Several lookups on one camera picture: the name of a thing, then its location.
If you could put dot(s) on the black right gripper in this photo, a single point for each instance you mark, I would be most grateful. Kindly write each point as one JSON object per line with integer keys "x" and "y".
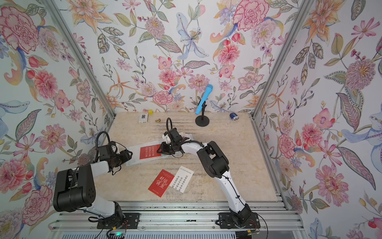
{"x": 164, "y": 150}

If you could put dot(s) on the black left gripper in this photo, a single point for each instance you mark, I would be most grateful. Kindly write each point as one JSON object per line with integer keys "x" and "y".
{"x": 125, "y": 155}

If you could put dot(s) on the red money card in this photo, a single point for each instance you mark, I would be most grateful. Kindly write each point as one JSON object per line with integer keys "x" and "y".
{"x": 148, "y": 152}

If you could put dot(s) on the white card black text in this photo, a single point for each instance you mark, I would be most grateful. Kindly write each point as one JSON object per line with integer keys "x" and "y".
{"x": 182, "y": 179}

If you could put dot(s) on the red card pink characters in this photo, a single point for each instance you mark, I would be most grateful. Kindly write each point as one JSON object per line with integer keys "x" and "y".
{"x": 161, "y": 183}

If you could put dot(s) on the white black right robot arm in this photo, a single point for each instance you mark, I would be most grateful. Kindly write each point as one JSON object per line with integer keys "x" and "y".
{"x": 215, "y": 164}

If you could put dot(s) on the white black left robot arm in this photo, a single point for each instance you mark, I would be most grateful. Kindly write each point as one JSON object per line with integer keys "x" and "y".
{"x": 75, "y": 188}

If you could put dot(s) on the white playing card box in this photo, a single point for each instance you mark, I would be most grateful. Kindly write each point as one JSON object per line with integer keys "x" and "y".
{"x": 143, "y": 118}

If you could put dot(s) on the small blue cylinder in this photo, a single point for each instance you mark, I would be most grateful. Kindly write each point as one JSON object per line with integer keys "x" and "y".
{"x": 234, "y": 116}

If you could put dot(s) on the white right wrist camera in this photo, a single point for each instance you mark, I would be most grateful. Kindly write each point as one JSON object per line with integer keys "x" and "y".
{"x": 166, "y": 138}

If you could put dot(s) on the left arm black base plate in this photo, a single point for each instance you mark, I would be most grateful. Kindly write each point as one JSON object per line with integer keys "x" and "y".
{"x": 127, "y": 221}

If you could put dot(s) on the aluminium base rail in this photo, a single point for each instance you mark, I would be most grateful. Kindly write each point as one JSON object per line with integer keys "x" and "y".
{"x": 156, "y": 216}

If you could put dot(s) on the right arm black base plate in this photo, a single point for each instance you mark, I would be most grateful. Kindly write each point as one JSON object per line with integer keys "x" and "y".
{"x": 234, "y": 221}

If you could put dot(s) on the aluminium corner post left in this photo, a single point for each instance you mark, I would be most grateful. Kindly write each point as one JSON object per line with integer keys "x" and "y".
{"x": 58, "y": 19}

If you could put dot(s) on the aluminium corner post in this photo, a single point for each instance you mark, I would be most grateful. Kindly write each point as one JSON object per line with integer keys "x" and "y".
{"x": 58, "y": 19}
{"x": 295, "y": 27}

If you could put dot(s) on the aluminium corner post right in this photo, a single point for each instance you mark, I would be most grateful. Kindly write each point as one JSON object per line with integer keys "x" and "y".
{"x": 295, "y": 27}

